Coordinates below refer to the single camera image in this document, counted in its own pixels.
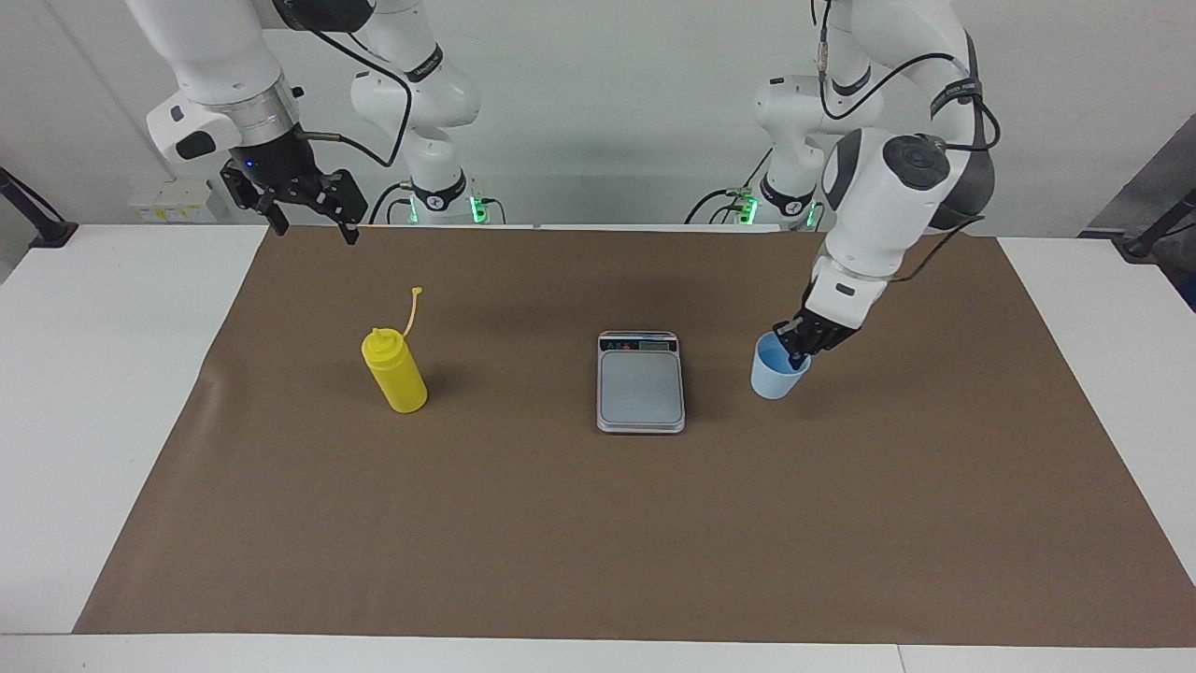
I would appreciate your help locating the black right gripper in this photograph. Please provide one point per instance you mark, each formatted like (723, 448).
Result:
(276, 164)

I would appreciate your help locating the light blue plastic cup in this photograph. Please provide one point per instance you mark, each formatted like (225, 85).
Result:
(771, 379)

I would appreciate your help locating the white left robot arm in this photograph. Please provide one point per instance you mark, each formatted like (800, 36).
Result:
(888, 206)

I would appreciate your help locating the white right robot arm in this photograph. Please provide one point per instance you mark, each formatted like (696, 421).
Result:
(215, 56)

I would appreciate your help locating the black camera stand clamp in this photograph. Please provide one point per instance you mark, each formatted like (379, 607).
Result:
(1145, 245)
(51, 232)

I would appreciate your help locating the brown paper table mat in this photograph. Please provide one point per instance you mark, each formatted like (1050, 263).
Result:
(561, 523)

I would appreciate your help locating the silver digital kitchen scale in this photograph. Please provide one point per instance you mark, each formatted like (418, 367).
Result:
(640, 388)

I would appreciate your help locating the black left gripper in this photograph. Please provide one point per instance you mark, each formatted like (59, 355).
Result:
(820, 335)

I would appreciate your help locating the yellow squeeze bottle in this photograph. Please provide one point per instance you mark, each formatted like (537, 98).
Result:
(400, 379)

